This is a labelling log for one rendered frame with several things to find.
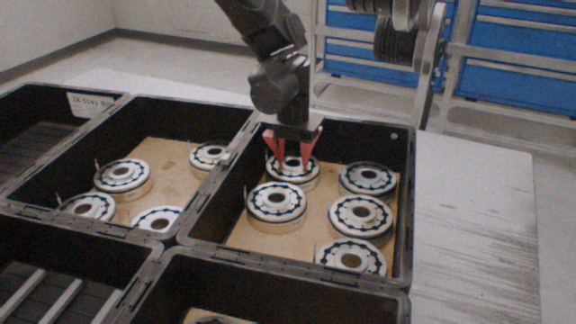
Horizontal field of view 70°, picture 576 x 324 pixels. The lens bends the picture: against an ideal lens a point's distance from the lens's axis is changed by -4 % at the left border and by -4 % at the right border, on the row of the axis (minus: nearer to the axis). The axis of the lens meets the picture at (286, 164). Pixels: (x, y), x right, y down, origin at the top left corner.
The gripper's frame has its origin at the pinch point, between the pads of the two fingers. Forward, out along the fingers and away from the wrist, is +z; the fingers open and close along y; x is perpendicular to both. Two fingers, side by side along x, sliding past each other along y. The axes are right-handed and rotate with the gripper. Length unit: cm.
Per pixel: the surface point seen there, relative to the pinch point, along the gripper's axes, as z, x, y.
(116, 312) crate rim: -6.4, -43.1, -3.8
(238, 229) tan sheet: 3.9, -17.0, -3.1
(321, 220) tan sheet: 4.1, -9.6, 8.9
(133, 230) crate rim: -6.3, -31.8, -10.3
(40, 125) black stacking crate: 4, -2, -65
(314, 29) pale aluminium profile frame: 29, 177, -54
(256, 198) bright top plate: 0.8, -11.9, -2.2
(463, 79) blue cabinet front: 47, 175, 34
